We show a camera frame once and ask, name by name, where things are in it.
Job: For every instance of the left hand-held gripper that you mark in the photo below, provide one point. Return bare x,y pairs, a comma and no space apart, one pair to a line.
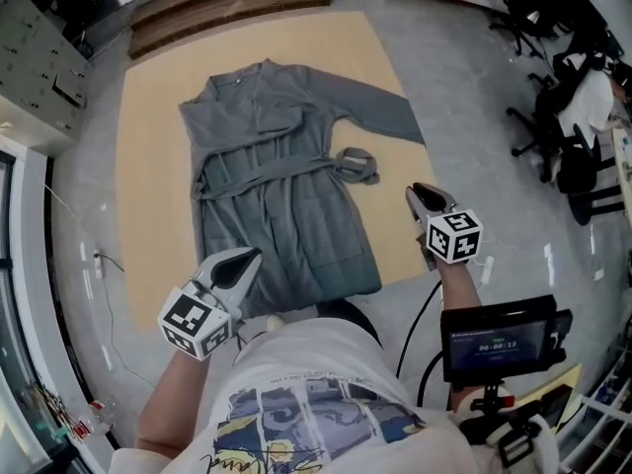
195,324

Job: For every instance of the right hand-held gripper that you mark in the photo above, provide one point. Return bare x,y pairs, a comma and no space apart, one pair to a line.
454,237

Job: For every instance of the grey robe with belt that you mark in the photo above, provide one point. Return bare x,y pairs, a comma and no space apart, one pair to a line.
276,176

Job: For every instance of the person's left forearm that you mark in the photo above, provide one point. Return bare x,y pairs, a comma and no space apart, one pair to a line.
168,403

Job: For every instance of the person's right forearm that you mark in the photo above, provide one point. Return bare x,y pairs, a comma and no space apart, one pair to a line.
456,287

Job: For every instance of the person's left shoe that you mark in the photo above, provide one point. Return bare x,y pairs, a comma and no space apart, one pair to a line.
275,323

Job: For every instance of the person's white printed t-shirt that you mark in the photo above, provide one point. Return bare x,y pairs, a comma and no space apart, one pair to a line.
306,348

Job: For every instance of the person's black trousers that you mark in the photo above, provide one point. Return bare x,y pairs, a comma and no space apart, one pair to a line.
350,314

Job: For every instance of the black office chair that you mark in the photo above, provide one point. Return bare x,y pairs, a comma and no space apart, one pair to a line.
543,126
543,8

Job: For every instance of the black monitor screen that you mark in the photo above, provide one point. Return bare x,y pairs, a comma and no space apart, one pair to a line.
498,348

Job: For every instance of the clear plastic bottle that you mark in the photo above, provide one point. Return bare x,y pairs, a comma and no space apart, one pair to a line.
103,415

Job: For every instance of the small wooden side table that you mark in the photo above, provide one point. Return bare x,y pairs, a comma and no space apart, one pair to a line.
563,378

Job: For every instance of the red white small box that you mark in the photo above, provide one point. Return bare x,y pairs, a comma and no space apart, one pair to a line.
81,430

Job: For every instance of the black framed glass window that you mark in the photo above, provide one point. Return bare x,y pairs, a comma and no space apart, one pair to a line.
10,264

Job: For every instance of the black flat device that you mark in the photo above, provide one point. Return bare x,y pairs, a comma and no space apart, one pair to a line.
558,405

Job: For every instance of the brown wooden platform steps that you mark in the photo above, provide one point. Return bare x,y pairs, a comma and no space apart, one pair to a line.
222,8

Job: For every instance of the grey metal locker cabinet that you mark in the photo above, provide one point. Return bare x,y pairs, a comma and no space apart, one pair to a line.
34,67

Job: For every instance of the black monitor mount rig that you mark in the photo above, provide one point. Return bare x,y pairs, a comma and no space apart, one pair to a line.
498,427

